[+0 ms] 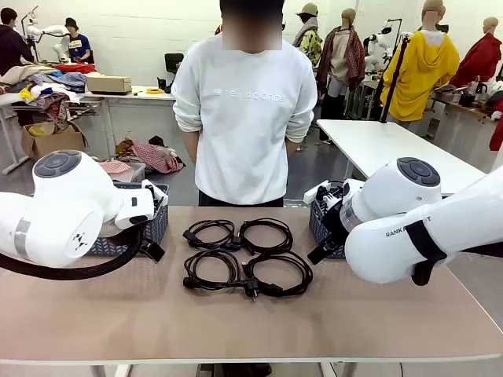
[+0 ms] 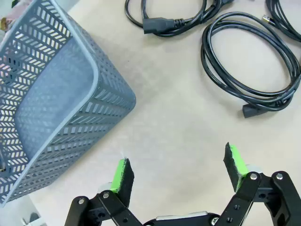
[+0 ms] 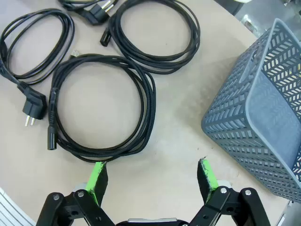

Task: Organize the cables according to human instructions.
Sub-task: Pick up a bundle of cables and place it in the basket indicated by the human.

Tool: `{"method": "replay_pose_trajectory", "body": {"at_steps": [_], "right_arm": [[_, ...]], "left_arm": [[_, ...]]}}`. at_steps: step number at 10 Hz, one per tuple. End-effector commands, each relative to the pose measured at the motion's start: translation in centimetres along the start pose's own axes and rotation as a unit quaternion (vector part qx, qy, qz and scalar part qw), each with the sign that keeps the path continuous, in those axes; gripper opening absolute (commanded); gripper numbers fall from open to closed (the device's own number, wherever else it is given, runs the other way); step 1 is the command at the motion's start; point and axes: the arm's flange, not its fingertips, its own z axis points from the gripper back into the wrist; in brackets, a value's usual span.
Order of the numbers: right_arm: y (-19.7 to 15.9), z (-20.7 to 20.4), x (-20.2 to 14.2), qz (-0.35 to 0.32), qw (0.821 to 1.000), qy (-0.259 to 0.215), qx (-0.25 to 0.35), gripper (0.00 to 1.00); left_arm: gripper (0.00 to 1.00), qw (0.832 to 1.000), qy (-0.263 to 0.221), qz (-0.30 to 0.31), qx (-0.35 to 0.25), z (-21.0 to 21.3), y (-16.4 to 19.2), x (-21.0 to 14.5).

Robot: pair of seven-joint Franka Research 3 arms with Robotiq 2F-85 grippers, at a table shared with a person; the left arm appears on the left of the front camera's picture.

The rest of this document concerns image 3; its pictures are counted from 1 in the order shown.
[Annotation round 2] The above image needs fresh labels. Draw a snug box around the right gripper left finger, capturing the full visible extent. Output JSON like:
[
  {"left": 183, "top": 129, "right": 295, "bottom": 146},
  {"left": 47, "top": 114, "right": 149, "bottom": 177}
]
[{"left": 35, "top": 161, "right": 116, "bottom": 226}]

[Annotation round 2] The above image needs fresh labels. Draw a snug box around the black round power cable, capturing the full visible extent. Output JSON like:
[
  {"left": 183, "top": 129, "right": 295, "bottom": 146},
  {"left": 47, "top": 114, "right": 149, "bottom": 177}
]
[{"left": 58, "top": 0, "right": 120, "bottom": 25}]

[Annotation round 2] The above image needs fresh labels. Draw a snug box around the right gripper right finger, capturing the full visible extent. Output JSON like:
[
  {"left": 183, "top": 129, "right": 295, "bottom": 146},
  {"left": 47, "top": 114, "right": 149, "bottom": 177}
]
[{"left": 188, "top": 159, "right": 271, "bottom": 226}]

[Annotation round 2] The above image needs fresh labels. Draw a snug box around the grey plastic mesh basket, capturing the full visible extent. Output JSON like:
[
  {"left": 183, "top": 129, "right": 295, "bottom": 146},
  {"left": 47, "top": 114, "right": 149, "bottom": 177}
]
[{"left": 201, "top": 18, "right": 301, "bottom": 204}]

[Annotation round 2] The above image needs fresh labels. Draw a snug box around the aluminium profile frame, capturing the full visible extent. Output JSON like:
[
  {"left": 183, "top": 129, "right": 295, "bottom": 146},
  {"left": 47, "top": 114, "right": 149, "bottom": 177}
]
[{"left": 0, "top": 187, "right": 36, "bottom": 226}]

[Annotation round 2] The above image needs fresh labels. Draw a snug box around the black twin power cable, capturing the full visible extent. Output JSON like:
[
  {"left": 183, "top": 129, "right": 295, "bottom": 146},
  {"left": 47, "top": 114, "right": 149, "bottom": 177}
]
[{"left": 0, "top": 8, "right": 76, "bottom": 128}]

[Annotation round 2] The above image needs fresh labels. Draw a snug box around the black braided cable USB plug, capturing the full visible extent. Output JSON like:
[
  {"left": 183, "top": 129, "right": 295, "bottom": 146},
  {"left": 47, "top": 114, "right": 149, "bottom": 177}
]
[{"left": 100, "top": 0, "right": 202, "bottom": 73}]

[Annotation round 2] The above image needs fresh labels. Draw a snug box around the black braided cable clear plug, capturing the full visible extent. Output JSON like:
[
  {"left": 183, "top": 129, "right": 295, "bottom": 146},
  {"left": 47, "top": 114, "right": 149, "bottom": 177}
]
[{"left": 48, "top": 49, "right": 157, "bottom": 163}]

